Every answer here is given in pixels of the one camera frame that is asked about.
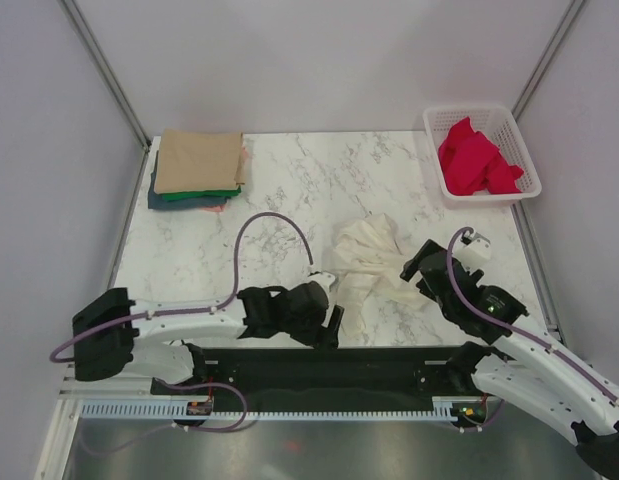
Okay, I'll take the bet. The cream white t shirt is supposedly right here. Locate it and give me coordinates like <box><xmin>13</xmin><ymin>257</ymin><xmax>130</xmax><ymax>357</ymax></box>
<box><xmin>330</xmin><ymin>214</ymin><xmax>426</xmax><ymax>338</ymax></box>

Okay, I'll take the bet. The white plastic laundry basket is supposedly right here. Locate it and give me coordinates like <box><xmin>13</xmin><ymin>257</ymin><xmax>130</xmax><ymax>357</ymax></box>
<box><xmin>422</xmin><ymin>102</ymin><xmax>542</xmax><ymax>209</ymax></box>

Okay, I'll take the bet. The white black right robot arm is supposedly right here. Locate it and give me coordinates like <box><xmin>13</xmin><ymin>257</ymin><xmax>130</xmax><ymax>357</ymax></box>
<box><xmin>400</xmin><ymin>240</ymin><xmax>619</xmax><ymax>479</ymax></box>

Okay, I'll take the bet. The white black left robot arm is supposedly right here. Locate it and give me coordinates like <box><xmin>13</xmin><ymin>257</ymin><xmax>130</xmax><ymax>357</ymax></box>
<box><xmin>72</xmin><ymin>273</ymin><xmax>344</xmax><ymax>393</ymax></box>

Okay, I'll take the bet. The red t shirt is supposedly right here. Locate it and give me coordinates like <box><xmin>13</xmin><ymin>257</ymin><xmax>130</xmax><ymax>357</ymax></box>
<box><xmin>438</xmin><ymin>117</ymin><xmax>524</xmax><ymax>196</ymax></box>

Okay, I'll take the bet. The folded salmon pink t shirt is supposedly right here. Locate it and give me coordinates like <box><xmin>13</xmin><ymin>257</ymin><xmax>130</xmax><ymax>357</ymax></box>
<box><xmin>202</xmin><ymin>147</ymin><xmax>250</xmax><ymax>213</ymax></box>

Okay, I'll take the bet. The folded green t shirt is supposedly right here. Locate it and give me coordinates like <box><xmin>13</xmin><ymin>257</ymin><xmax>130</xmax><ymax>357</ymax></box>
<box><xmin>160</xmin><ymin>186</ymin><xmax>242</xmax><ymax>202</ymax></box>

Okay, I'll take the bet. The folded blue grey t shirt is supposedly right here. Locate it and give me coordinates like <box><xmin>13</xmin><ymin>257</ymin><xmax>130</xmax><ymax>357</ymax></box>
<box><xmin>147</xmin><ymin>160</ymin><xmax>228</xmax><ymax>212</ymax></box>

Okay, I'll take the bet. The folded tan t shirt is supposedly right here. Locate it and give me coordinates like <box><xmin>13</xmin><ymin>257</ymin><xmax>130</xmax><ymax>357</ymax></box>
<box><xmin>154</xmin><ymin>129</ymin><xmax>245</xmax><ymax>194</ymax></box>

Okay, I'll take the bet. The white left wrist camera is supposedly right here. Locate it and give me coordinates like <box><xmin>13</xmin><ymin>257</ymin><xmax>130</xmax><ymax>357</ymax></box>
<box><xmin>308</xmin><ymin>271</ymin><xmax>337</xmax><ymax>292</ymax></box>

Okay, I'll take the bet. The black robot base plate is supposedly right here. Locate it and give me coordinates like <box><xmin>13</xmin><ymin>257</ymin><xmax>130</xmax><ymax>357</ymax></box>
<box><xmin>148</xmin><ymin>343</ymin><xmax>510</xmax><ymax>414</ymax></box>

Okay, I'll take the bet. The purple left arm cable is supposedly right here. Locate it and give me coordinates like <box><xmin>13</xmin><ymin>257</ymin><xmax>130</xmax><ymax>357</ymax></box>
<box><xmin>49</xmin><ymin>212</ymin><xmax>315</xmax><ymax>366</ymax></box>

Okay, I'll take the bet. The right aluminium frame post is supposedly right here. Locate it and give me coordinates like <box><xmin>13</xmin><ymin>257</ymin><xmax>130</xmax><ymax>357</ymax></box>
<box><xmin>512</xmin><ymin>0</ymin><xmax>589</xmax><ymax>120</ymax></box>

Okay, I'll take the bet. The aluminium frame post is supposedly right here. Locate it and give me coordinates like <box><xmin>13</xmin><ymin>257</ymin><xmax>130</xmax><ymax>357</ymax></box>
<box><xmin>512</xmin><ymin>0</ymin><xmax>589</xmax><ymax>120</ymax></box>
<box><xmin>57</xmin><ymin>0</ymin><xmax>151</xmax><ymax>152</ymax></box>

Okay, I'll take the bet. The white slotted cable duct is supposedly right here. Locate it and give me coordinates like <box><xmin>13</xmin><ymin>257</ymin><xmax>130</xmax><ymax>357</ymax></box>
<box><xmin>80</xmin><ymin>399</ymin><xmax>457</xmax><ymax>422</ymax></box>

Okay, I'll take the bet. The left aluminium frame post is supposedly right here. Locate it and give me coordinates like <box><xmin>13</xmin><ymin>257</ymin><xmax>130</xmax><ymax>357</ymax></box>
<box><xmin>57</xmin><ymin>0</ymin><xmax>151</xmax><ymax>152</ymax></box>

